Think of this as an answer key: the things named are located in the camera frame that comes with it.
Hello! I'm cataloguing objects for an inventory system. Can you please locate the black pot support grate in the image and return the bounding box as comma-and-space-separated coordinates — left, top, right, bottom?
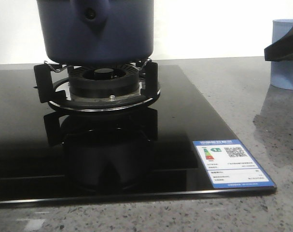
34, 59, 160, 112

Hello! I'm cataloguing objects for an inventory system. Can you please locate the blue energy label sticker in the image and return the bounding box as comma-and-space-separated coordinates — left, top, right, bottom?
193, 139, 275, 189

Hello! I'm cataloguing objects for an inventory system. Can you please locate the black glass gas stove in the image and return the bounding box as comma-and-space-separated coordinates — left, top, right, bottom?
0, 65, 277, 207

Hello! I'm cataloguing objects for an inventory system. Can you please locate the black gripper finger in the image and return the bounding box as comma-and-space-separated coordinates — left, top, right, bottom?
264, 26, 293, 62

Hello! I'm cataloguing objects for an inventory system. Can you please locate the light blue ribbed cup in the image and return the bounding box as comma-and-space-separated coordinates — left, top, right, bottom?
270, 19, 293, 90

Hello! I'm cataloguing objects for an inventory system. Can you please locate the black gas burner head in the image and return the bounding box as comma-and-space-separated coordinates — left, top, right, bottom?
69, 65, 139, 98

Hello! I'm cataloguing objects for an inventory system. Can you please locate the dark blue cooking pot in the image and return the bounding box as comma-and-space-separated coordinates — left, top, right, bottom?
37, 0, 154, 66

